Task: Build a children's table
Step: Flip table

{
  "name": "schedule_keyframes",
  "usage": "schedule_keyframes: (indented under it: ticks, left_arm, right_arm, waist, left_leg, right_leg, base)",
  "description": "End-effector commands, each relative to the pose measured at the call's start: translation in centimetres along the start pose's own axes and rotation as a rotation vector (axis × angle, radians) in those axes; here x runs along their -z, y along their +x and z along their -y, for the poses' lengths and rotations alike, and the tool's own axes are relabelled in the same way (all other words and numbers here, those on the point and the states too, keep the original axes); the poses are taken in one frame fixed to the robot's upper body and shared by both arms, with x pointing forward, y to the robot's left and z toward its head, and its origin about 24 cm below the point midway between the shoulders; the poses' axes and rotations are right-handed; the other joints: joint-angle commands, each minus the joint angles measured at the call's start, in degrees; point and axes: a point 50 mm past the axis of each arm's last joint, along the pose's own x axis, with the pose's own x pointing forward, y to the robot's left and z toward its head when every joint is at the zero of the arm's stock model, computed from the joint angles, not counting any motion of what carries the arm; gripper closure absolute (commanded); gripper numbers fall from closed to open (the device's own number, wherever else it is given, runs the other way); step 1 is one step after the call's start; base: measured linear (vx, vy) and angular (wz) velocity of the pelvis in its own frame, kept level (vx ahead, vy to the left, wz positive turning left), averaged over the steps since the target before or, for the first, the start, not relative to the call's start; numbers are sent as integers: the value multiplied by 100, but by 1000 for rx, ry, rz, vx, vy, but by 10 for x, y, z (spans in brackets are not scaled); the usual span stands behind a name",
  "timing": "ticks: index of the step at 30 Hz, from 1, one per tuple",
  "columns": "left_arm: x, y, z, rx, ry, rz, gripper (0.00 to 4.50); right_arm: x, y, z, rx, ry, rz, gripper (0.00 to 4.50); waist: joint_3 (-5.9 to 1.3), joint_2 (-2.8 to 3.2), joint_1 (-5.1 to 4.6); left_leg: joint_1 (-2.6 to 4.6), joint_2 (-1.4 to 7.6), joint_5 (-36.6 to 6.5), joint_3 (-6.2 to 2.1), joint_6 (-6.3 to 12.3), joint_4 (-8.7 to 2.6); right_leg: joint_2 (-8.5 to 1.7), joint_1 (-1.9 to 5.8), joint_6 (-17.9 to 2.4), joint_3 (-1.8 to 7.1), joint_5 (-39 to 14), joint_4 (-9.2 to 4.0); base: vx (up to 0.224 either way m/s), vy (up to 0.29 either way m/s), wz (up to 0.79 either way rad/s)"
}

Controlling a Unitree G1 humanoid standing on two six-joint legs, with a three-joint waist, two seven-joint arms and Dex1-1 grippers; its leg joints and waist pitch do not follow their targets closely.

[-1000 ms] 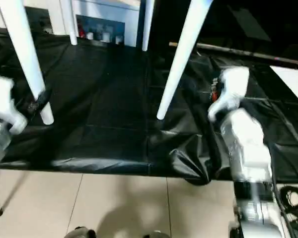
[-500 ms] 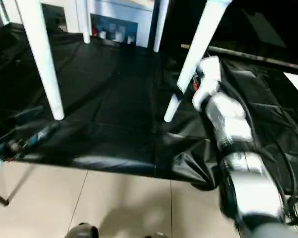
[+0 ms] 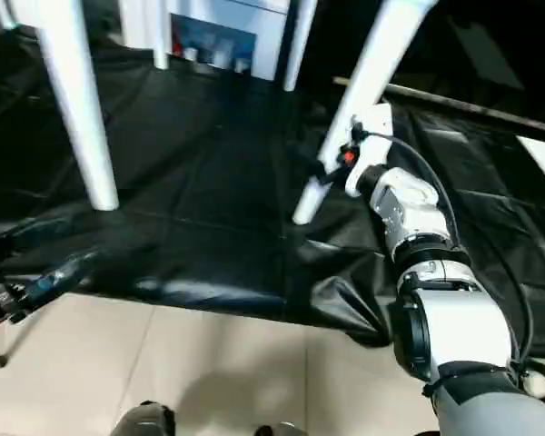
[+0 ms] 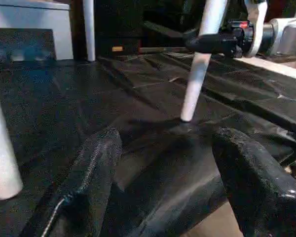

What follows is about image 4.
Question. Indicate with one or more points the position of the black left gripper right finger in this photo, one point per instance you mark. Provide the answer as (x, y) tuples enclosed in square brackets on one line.
[(261, 192)]

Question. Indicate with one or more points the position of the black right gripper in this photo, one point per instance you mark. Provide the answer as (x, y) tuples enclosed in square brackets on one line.
[(244, 37)]

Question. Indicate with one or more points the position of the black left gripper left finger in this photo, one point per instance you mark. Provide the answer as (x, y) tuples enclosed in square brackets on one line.
[(84, 187)]

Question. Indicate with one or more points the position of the white plastic table leg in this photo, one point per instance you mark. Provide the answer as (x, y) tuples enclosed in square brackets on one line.
[(197, 74), (2, 148), (89, 29)]

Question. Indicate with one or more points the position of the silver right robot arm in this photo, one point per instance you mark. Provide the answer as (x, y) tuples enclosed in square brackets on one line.
[(286, 34)]

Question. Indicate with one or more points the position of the long dark metal rod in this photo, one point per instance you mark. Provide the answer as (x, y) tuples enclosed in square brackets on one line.
[(162, 50)]

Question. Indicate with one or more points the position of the white flat board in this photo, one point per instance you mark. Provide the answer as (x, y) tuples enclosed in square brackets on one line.
[(273, 67)]

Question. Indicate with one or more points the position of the black table mat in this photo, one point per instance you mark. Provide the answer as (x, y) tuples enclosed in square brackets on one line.
[(88, 98)]

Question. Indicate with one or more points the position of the white cabinet with glass doors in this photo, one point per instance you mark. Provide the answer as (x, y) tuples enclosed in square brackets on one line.
[(27, 14)]

